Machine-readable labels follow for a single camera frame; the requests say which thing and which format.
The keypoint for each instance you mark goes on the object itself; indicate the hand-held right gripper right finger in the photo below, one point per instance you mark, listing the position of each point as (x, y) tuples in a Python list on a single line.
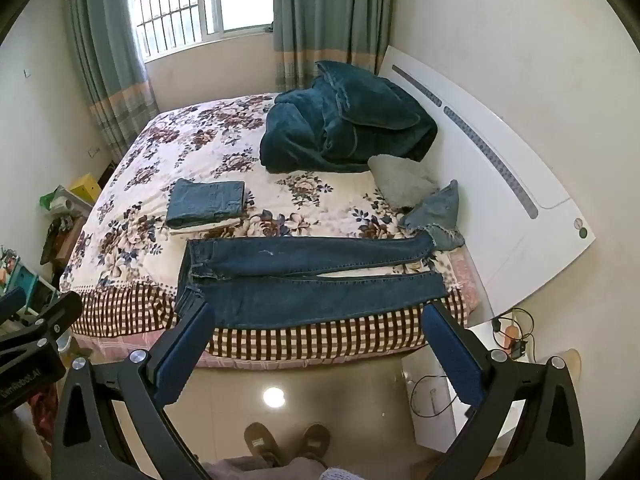
[(455, 360)]

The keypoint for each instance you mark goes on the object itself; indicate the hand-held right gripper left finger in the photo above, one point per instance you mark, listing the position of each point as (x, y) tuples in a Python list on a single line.
[(185, 355)]

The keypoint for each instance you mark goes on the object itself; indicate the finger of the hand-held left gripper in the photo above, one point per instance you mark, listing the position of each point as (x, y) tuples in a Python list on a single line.
[(50, 317)]

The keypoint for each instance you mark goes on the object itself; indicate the dark blue denim pants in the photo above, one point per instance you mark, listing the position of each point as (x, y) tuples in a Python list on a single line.
[(300, 300)]

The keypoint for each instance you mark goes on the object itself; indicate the teal and white rack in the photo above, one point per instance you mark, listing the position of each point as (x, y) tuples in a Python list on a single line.
[(20, 275)]

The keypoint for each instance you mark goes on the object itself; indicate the orange bottle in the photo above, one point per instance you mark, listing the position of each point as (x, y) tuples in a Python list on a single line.
[(512, 336)]

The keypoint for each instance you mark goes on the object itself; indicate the white nightstand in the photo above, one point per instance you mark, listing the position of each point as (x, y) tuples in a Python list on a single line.
[(435, 430)]

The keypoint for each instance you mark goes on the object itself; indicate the cluttered side shelf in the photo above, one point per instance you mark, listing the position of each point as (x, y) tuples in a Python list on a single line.
[(56, 240)]

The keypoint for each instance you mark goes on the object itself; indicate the green bag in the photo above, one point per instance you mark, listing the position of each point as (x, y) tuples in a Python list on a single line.
[(47, 201)]

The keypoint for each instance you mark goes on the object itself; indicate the person's left shoe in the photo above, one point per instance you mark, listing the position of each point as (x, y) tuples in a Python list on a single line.
[(262, 442)]

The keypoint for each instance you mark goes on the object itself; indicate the yellow box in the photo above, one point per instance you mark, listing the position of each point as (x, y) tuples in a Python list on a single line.
[(85, 187)]

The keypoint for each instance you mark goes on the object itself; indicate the person's trousers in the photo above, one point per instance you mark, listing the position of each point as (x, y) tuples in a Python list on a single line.
[(270, 470)]

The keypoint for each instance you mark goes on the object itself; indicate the white headboard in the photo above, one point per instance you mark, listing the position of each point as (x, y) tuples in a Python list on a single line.
[(500, 220)]

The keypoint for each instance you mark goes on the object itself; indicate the frayed light denim garment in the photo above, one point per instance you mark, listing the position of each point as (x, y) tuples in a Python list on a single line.
[(435, 210)]

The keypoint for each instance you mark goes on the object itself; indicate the folded blue jeans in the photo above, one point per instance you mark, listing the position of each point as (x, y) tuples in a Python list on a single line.
[(205, 202)]

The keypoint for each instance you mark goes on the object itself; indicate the grey pillow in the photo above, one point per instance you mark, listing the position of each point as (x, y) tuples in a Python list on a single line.
[(400, 177)]

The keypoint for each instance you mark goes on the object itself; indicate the grey-green striped curtain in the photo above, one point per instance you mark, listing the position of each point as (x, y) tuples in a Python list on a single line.
[(105, 60), (325, 10)]

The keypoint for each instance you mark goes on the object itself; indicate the teal plush blanket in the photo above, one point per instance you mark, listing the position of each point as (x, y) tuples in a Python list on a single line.
[(340, 120)]

